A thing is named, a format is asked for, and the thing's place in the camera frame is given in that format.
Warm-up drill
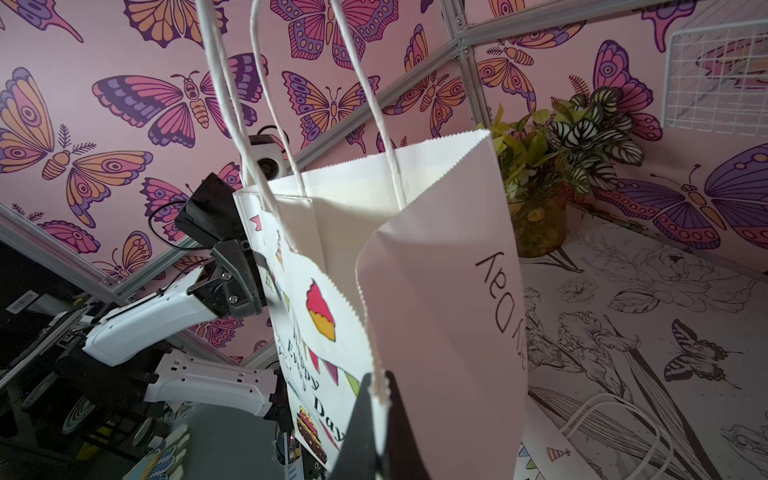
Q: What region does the white paper bag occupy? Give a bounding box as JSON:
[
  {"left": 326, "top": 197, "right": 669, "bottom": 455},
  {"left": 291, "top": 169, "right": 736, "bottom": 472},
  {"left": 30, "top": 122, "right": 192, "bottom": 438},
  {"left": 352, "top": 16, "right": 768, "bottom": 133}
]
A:
[
  {"left": 197, "top": 1, "right": 527, "bottom": 479},
  {"left": 513, "top": 387, "right": 679, "bottom": 479}
]

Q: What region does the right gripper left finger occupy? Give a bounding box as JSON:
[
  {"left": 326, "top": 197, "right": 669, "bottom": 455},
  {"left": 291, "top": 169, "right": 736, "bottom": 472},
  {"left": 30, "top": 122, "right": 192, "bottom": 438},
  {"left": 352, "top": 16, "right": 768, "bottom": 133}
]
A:
[{"left": 328, "top": 373, "right": 378, "bottom": 480}]

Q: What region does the potted green leafy plant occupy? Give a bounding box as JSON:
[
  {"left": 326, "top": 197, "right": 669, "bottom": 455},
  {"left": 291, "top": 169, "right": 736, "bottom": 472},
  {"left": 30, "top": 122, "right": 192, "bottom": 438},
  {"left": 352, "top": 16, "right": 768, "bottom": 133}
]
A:
[{"left": 489, "top": 86, "right": 645, "bottom": 258}]

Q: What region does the white wire wall basket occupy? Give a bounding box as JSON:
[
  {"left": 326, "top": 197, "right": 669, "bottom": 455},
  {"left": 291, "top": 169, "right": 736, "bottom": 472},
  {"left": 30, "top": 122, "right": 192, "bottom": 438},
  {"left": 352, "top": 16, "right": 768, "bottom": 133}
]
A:
[{"left": 661, "top": 19, "right": 767, "bottom": 137}]

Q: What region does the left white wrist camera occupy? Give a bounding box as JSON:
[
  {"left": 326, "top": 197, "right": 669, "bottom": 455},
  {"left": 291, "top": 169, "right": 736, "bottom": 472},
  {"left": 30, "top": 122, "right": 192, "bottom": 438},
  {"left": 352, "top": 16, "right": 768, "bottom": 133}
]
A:
[{"left": 249, "top": 125, "right": 290, "bottom": 181}]

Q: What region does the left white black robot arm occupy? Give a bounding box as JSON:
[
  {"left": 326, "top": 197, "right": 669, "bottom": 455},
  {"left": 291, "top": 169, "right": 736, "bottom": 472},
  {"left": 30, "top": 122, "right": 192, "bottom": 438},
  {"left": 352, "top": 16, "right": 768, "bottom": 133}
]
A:
[{"left": 55, "top": 173, "right": 289, "bottom": 421}]

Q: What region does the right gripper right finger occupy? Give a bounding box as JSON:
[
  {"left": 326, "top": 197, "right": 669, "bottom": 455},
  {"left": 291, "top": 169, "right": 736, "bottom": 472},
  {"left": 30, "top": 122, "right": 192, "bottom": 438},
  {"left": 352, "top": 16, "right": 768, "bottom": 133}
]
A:
[{"left": 383, "top": 371, "right": 430, "bottom": 480}]

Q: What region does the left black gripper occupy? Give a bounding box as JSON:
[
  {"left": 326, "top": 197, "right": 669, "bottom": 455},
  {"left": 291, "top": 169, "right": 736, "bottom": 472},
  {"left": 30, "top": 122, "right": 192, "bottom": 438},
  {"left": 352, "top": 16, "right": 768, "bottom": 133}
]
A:
[{"left": 187, "top": 239, "right": 266, "bottom": 319}]

